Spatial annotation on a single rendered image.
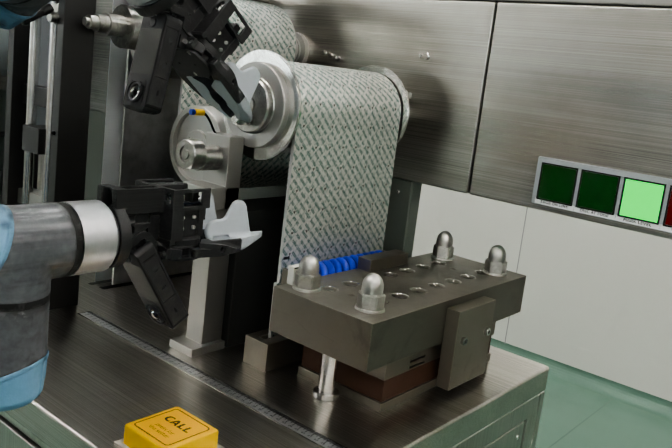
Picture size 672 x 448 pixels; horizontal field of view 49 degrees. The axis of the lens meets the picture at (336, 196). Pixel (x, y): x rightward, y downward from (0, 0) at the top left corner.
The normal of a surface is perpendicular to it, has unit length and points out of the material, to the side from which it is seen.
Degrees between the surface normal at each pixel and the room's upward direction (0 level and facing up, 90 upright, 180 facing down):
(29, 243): 76
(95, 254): 104
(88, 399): 0
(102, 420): 0
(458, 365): 90
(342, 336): 90
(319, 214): 90
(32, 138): 90
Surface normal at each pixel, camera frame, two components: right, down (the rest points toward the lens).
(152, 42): -0.60, -0.15
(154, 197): 0.76, 0.18
